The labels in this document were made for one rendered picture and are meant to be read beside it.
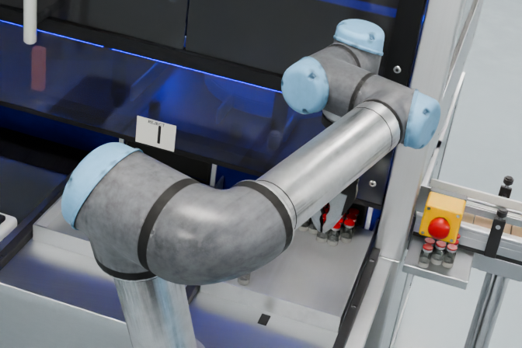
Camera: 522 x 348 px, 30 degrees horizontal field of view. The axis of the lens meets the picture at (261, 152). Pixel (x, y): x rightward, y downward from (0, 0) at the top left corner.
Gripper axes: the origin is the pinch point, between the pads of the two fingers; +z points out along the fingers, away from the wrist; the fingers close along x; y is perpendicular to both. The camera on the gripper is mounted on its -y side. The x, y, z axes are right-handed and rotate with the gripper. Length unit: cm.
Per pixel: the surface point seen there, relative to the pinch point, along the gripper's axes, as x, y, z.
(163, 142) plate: 39.1, 27.4, 9.1
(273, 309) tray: 6.0, 1.4, 20.7
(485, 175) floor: -28, 232, 110
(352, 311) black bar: -7.3, 6.0, 19.6
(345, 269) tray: -2.9, 20.1, 21.4
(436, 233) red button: -17.9, 23.9, 10.3
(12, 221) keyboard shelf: 66, 14, 29
